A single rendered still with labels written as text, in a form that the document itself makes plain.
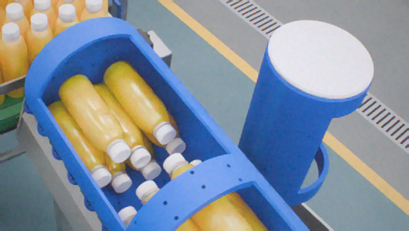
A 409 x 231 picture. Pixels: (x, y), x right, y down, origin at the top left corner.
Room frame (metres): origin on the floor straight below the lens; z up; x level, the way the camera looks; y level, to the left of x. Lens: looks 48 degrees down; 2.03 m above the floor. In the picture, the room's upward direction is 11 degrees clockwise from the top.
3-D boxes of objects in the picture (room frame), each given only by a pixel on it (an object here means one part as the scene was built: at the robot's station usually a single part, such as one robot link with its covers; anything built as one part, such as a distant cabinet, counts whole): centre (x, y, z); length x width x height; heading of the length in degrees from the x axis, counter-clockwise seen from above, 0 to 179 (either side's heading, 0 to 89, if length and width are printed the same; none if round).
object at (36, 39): (1.00, 0.41, 0.99); 0.07 x 0.07 x 0.19
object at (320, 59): (1.14, -0.27, 1.03); 0.28 x 0.28 x 0.01
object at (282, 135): (1.14, -0.27, 0.59); 0.28 x 0.28 x 0.88
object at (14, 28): (0.95, 0.47, 1.09); 0.04 x 0.04 x 0.02
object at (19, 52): (0.95, 0.47, 0.99); 0.07 x 0.07 x 0.19
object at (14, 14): (1.02, 0.48, 1.09); 0.04 x 0.04 x 0.02
